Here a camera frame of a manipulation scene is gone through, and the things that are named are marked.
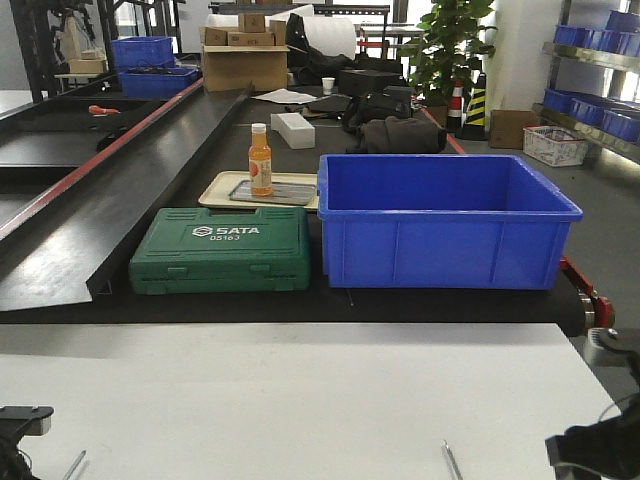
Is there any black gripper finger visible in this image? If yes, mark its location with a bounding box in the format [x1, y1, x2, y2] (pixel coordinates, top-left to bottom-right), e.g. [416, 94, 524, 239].
[545, 425, 639, 479]
[0, 406, 54, 436]

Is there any green black screwdriver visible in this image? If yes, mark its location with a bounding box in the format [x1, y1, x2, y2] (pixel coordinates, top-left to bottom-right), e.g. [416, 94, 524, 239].
[62, 450, 87, 480]
[442, 439, 464, 480]

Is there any beige plastic tray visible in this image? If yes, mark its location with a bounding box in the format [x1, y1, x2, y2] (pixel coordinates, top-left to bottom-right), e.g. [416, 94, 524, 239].
[198, 171, 319, 211]

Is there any small grey metal tray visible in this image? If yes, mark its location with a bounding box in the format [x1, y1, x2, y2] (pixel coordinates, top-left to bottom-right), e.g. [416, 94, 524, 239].
[228, 180, 316, 206]

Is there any red conveyor roller end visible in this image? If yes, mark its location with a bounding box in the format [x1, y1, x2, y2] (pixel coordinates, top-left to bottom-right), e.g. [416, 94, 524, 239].
[559, 256, 616, 332]

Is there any green SATA tool case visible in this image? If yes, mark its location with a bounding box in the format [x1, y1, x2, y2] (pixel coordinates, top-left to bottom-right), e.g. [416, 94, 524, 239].
[128, 207, 311, 295]

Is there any large blue plastic bin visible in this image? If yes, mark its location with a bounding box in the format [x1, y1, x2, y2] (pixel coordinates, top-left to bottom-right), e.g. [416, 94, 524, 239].
[317, 154, 583, 290]

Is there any brown cardboard box on floor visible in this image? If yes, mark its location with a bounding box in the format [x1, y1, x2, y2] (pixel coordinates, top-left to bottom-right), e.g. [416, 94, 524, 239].
[488, 110, 540, 150]

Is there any yellow black traffic cone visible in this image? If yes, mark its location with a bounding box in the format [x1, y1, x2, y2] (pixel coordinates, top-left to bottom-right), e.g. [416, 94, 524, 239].
[455, 72, 487, 141]

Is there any orange juice bottle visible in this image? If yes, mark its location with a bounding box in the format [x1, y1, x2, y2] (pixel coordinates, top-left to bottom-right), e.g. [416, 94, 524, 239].
[248, 123, 273, 196]

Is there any blue bin on conveyor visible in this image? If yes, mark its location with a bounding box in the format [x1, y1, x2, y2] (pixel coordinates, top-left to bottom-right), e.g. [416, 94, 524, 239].
[118, 68, 200, 99]

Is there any orange white traffic cone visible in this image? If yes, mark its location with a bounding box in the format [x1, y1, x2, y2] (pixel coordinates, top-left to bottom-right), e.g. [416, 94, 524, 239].
[446, 79, 464, 132]

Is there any dark grey cloth bundle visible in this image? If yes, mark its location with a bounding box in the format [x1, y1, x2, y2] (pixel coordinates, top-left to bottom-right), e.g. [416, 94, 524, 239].
[346, 116, 447, 154]

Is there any white foam block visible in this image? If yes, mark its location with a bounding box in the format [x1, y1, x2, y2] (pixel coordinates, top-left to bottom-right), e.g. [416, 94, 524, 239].
[270, 113, 316, 149]

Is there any large cardboard box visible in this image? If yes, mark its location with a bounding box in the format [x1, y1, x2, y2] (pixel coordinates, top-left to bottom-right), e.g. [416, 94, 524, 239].
[202, 46, 288, 92]

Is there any green potted plant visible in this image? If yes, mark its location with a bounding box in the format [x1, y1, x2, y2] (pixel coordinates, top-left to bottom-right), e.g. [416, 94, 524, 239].
[399, 0, 495, 104]

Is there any white paper cup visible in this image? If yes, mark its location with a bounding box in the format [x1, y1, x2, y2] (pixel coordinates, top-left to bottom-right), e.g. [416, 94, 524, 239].
[321, 77, 335, 95]

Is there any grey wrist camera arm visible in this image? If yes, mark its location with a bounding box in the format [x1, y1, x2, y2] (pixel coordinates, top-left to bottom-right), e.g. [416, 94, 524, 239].
[583, 327, 639, 367]

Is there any white wire basket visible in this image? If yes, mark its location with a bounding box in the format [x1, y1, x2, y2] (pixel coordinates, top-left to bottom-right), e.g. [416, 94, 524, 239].
[523, 126, 589, 167]

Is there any orange handled tool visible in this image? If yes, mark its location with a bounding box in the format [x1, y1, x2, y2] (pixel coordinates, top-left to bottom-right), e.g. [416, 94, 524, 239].
[88, 104, 121, 117]

